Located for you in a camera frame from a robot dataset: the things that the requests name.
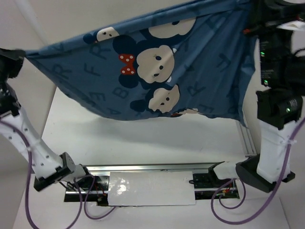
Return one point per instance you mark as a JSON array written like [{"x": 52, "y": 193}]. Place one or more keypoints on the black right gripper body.
[{"x": 278, "y": 53}]

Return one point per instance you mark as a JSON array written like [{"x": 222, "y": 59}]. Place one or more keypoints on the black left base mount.
[{"x": 98, "y": 193}]

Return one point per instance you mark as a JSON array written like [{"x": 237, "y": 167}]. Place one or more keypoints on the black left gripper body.
[{"x": 9, "y": 66}]

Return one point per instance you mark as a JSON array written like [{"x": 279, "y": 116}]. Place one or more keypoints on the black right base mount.
[{"x": 205, "y": 187}]

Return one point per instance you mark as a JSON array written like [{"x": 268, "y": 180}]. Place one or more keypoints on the white cover sheet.
[{"x": 132, "y": 189}]

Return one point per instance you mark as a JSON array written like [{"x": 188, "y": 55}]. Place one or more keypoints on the blue cartoon print pillowcase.
[{"x": 192, "y": 58}]

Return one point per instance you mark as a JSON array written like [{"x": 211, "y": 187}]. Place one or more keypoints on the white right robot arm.
[{"x": 280, "y": 105}]

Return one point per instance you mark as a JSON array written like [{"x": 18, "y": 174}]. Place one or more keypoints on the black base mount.
[
  {"x": 98, "y": 193},
  {"x": 205, "y": 187}
]

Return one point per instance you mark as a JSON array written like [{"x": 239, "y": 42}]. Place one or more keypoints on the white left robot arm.
[{"x": 49, "y": 168}]

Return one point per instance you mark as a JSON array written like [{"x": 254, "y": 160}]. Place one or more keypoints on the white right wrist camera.
[{"x": 293, "y": 26}]

